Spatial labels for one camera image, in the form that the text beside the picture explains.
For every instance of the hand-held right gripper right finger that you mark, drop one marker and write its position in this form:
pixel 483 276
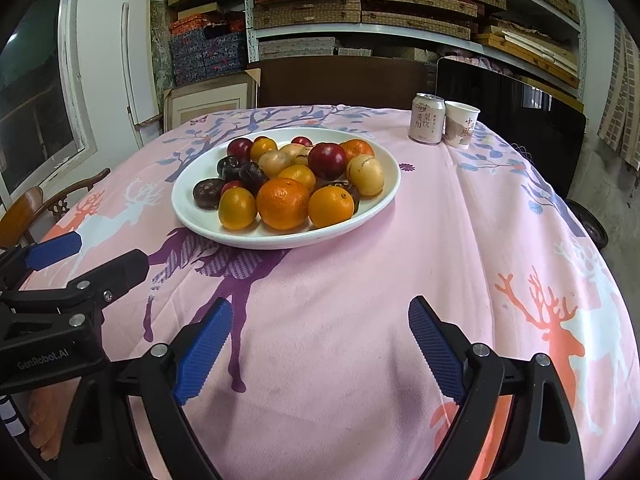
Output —
pixel 435 355

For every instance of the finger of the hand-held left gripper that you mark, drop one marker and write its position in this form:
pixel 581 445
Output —
pixel 52 252
pixel 115 272

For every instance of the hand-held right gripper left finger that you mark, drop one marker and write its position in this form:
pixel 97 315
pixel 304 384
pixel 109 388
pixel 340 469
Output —
pixel 202 355

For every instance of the dark brown round fruit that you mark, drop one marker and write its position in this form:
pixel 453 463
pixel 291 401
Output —
pixel 209 194
pixel 252 175

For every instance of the white oval plate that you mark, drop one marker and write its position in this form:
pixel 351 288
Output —
pixel 280 240

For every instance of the large orange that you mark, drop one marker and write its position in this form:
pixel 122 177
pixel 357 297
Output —
pixel 282 203
pixel 361 149

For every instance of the red plum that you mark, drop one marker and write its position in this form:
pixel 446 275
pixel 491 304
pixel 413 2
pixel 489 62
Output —
pixel 327 161
pixel 240 149

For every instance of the small orange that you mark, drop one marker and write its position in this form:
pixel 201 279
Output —
pixel 331 205
pixel 296 177
pixel 263 150

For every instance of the yellow pepino melon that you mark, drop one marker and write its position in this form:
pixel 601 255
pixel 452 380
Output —
pixel 300 154
pixel 366 175
pixel 274 162

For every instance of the person's left hand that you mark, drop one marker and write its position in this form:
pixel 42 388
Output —
pixel 47 415

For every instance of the wooden chair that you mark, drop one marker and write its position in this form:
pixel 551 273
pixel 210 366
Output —
pixel 30 215

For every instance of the pink deer print tablecloth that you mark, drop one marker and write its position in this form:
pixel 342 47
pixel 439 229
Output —
pixel 350 310

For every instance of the glossy yellow-orange fruit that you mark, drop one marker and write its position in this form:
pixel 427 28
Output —
pixel 237 208

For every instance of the dark purple plum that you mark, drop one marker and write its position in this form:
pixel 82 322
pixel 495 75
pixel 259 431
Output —
pixel 229 166

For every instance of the white framed window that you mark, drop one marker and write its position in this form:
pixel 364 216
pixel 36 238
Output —
pixel 35 85

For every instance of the framed picture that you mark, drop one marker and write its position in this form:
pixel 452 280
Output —
pixel 205 102

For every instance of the black round stand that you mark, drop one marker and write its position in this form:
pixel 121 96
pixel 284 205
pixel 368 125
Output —
pixel 590 222

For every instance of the white board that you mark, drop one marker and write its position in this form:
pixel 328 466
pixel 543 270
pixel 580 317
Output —
pixel 137 60

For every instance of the stone patterned slab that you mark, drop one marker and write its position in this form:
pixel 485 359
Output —
pixel 160 45

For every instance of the white paper cup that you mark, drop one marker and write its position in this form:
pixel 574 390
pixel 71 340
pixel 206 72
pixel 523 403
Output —
pixel 461 124

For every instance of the stack of blue patterned boxes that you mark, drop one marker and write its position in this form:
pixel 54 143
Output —
pixel 205 57

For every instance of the pale drink can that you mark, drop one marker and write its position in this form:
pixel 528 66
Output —
pixel 427 119

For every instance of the stack of orange patterned boxes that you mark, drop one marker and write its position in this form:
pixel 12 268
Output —
pixel 192 25

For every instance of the black glossy panel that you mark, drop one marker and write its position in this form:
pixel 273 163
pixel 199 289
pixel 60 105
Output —
pixel 510 105

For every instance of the stack of grey patterned boxes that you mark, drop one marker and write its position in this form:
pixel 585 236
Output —
pixel 295 47

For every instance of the dark brown board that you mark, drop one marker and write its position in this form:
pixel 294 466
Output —
pixel 340 82

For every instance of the pink cloth bundle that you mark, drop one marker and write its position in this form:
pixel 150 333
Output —
pixel 480 62

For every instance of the white metal shelf rack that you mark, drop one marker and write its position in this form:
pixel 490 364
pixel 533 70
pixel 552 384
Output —
pixel 300 32

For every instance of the hanging brick patterned strips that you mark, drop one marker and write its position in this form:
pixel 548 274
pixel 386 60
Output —
pixel 622 95

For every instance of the stack of yellow flat boxes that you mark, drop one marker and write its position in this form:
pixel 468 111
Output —
pixel 530 45

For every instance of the row of flat woven boxes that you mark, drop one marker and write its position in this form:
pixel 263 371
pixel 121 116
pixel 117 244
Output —
pixel 310 12

